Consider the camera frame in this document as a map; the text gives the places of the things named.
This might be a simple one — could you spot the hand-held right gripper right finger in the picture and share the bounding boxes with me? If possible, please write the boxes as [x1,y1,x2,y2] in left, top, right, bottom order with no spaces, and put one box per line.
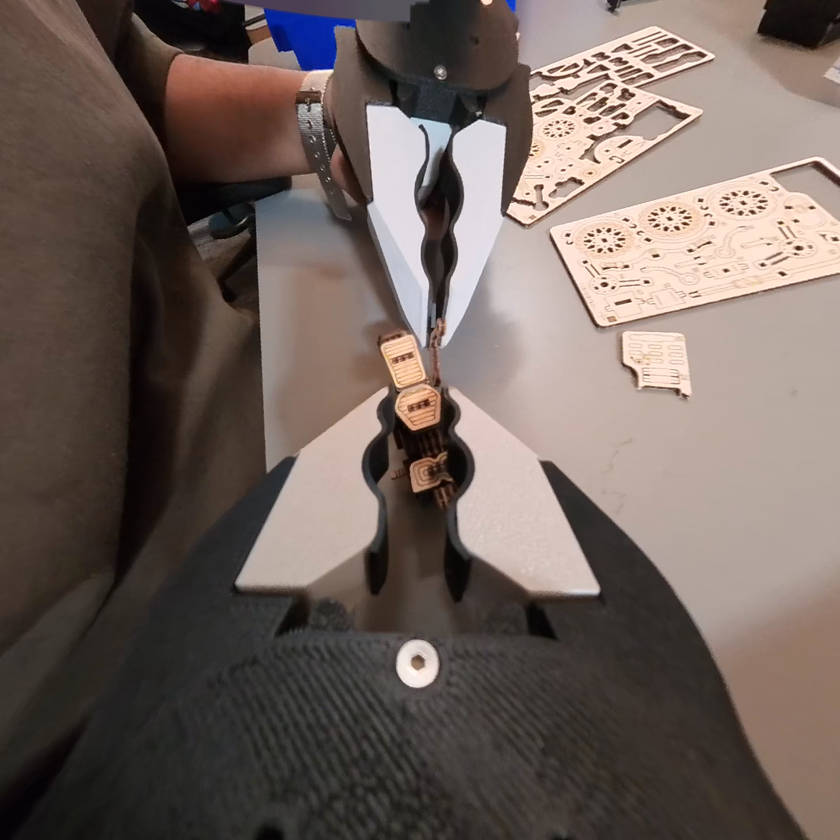
[445,387,602,601]

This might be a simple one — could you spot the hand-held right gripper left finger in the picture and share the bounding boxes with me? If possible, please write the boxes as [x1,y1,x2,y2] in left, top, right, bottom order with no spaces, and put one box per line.
[234,387,395,597]

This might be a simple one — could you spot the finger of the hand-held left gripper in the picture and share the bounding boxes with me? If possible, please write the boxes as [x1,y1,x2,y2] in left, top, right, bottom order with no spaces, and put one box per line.
[433,121,509,349]
[364,104,439,349]

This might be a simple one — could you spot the partly built wooden model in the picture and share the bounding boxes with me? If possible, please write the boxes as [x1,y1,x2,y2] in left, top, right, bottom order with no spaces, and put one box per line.
[377,331,463,511]

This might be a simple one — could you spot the small angled wooden link piece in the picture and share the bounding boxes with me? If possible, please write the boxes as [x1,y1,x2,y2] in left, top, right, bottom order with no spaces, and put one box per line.
[427,318,449,388]

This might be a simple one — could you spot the wooden puzzle sheet small wheels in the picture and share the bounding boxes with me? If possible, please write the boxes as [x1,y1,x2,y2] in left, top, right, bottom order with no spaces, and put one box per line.
[505,85,704,227]

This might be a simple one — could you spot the person's left forearm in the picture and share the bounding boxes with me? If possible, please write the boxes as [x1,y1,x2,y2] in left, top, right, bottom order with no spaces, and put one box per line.
[164,52,309,181]

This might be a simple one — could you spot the grey desk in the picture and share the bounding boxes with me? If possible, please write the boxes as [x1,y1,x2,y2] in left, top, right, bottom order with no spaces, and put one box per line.
[252,0,840,840]

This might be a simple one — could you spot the person's left hand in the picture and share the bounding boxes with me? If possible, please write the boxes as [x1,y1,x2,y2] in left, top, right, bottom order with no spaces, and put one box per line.
[330,146,366,203]

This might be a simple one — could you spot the silver wristband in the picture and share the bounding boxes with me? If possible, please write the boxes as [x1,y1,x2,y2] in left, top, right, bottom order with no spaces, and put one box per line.
[295,69,358,223]

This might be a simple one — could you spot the black office chair base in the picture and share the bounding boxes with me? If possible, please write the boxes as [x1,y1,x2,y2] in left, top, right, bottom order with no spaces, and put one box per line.
[187,177,291,303]

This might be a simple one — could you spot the small slotted wooden piece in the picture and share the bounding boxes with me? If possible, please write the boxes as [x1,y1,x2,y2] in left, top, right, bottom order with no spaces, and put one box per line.
[620,330,693,398]

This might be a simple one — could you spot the wooden puzzle sheet rectangular window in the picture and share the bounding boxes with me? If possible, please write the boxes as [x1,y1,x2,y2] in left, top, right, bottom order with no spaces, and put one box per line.
[550,156,840,328]

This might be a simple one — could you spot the wooden puzzle sheet large cutouts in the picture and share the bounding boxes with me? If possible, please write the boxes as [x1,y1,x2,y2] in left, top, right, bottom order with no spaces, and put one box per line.
[528,26,716,99]

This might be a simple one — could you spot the small black box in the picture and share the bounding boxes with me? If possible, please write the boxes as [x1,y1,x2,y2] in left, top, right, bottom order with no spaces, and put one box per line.
[758,0,840,48]

